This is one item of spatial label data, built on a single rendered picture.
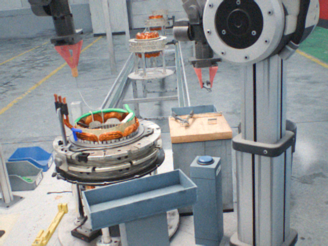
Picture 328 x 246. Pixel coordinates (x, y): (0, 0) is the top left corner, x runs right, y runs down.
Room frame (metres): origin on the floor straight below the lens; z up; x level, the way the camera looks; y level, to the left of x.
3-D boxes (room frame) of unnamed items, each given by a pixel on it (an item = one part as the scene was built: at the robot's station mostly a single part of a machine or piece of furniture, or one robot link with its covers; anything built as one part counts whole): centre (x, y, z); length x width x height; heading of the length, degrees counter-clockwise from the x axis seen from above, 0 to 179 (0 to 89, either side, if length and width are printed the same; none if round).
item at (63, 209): (1.16, 0.40, 0.80); 0.22 x 0.04 x 0.03; 171
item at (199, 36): (1.29, -0.14, 1.36); 0.07 x 0.06 x 0.07; 51
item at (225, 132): (1.27, -0.11, 1.05); 0.20 x 0.19 x 0.02; 0
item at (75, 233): (1.08, 0.27, 0.81); 0.08 x 0.05 x 0.01; 52
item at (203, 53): (1.29, -0.14, 1.30); 0.10 x 0.07 x 0.07; 91
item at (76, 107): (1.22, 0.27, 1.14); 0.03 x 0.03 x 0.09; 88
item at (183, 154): (1.27, -0.11, 0.91); 0.19 x 0.19 x 0.26; 0
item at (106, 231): (1.02, 0.20, 0.91); 0.02 x 0.02 x 0.21
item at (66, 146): (1.06, 0.28, 1.15); 0.03 x 0.02 x 0.12; 170
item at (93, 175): (1.15, 0.17, 1.05); 0.29 x 0.29 x 0.06
